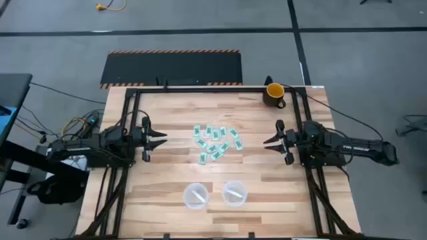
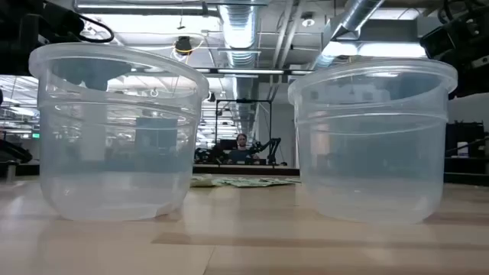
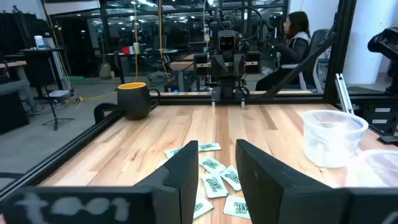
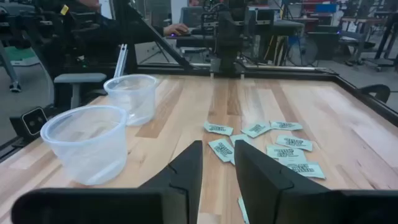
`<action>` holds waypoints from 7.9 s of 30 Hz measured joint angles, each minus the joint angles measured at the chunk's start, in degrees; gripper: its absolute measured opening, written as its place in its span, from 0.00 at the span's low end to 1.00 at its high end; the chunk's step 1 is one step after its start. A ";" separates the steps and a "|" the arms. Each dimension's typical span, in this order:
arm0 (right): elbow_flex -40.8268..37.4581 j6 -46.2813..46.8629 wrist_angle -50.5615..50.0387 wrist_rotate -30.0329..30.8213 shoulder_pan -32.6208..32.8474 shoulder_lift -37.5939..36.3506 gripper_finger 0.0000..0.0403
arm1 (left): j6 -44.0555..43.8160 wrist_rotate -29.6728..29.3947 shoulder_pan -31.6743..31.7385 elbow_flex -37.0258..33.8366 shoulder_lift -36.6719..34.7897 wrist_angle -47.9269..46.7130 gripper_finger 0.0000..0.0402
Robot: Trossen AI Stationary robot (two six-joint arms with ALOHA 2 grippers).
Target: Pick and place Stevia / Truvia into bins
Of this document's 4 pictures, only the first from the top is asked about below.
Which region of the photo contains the white printed paper sheet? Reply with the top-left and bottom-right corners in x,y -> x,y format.
61,156 -> 88,171

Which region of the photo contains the grey floor stand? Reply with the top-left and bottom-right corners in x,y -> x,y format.
395,115 -> 427,137

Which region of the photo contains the black aluminium table frame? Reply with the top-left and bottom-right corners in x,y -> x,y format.
78,85 -> 363,240

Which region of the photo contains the clear round plastic container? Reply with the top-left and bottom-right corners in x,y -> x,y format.
182,182 -> 210,211
221,180 -> 249,208

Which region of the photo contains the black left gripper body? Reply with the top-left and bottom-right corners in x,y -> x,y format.
131,116 -> 151,163

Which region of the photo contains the black power strip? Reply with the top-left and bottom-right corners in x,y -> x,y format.
78,115 -> 101,139

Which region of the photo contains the black bag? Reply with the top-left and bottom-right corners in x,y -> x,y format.
26,175 -> 86,205

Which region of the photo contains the thin yellow wire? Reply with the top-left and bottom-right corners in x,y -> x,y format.
61,117 -> 88,137

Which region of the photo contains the black hazard-striped floor mat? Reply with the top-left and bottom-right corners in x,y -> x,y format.
99,49 -> 244,90

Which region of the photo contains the black floor cable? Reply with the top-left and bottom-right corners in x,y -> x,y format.
29,81 -> 107,105

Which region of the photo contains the black mug yellow inside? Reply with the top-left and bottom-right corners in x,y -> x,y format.
262,83 -> 287,110

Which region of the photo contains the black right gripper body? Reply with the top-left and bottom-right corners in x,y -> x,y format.
275,119 -> 303,166

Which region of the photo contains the blue item on desk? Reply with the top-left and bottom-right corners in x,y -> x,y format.
0,105 -> 17,143

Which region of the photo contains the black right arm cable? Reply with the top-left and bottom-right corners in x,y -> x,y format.
282,83 -> 384,141

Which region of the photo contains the black desk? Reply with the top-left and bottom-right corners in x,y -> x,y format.
0,73 -> 90,226

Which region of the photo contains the yellow extension cord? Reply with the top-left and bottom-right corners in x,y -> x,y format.
95,0 -> 127,12

